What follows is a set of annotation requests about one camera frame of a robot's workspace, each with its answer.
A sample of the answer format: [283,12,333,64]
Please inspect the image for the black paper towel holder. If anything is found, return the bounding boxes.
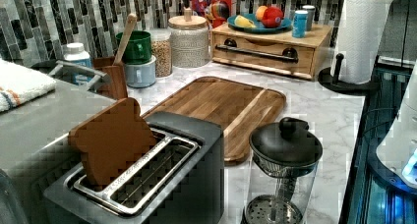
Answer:
[318,54,379,95]

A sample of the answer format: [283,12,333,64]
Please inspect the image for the glass french press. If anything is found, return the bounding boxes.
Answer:
[241,117,323,224]

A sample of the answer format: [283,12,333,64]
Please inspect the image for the green mug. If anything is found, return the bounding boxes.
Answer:
[116,30,151,65]

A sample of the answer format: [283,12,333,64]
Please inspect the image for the white pill bottle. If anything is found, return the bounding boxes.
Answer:
[64,42,92,85]

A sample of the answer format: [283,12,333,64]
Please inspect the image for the grey two-slot toaster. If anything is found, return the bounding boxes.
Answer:
[43,112,224,224]

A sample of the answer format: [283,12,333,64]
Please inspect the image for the red apple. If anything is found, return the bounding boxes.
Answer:
[262,6,284,28]

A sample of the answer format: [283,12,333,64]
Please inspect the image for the brown wooden toast slice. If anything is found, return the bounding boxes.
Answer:
[68,98,156,190]

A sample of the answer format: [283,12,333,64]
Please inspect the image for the black drawer handle bar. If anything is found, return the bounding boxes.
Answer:
[214,38,299,63]

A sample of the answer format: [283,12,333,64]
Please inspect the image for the red cereal box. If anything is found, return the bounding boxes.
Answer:
[191,0,236,28]

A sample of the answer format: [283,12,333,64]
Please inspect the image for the wooden cutting board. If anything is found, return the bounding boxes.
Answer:
[143,77,286,164]

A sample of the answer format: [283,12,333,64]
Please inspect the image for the glass jar of grains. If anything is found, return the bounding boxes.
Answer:
[149,28,172,78]

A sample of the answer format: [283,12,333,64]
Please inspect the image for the light blue mug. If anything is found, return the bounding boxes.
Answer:
[124,56,156,88]

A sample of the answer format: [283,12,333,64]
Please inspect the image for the white paper towel roll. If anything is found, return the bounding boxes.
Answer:
[330,0,393,84]

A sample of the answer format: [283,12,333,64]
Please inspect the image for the wooden spoon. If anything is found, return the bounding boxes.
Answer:
[113,13,137,66]

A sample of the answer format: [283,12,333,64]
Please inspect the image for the brown wooden utensil holder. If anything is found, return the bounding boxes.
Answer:
[92,56,128,99]

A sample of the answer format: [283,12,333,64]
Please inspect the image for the blue can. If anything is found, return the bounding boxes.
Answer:
[292,10,308,38]

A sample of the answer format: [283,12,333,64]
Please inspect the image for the blue fruit plate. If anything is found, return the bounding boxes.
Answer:
[227,14,292,34]

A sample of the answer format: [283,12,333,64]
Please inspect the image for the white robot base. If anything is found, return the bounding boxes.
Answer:
[376,67,417,192]

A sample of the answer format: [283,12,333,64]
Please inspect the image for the orange fruit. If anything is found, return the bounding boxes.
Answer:
[255,6,268,21]

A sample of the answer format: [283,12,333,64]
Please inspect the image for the white striped towel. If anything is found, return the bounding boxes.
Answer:
[0,60,56,112]

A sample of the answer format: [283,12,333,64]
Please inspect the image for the grey metal dish rack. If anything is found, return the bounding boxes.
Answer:
[48,60,111,91]

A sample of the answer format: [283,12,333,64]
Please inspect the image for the grey metal can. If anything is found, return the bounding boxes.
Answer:
[302,5,316,31]

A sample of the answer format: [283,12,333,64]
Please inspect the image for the grey ceramic jar wooden lid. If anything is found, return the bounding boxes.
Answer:
[168,8,209,68]

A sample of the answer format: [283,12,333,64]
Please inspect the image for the yellow banana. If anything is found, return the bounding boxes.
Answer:
[234,15,256,28]

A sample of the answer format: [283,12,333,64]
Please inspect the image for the wooden drawer box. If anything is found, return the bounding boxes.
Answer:
[211,24,332,80]

